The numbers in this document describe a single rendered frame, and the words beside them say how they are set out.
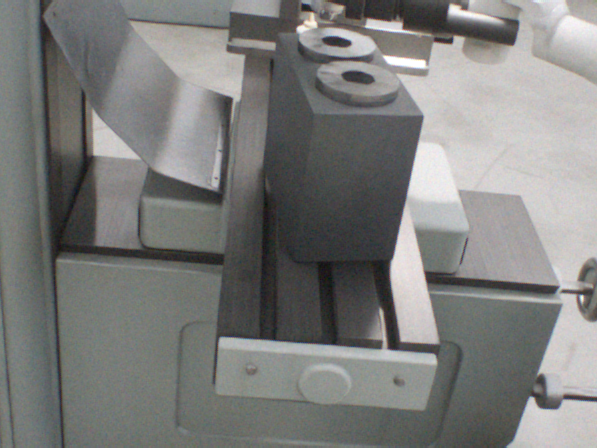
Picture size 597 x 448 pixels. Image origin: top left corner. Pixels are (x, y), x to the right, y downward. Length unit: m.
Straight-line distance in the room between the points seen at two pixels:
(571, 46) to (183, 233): 0.60
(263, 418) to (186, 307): 0.28
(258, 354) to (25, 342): 0.59
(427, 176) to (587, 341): 1.28
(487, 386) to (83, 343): 0.67
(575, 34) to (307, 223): 0.45
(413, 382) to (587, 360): 1.66
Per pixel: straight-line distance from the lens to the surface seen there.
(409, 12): 1.20
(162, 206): 1.26
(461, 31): 1.18
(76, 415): 1.54
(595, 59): 1.16
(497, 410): 1.54
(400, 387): 0.90
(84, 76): 1.19
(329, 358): 0.87
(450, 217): 1.31
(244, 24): 1.47
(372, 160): 0.91
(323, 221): 0.93
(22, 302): 1.33
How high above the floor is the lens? 1.51
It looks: 33 degrees down
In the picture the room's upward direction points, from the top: 8 degrees clockwise
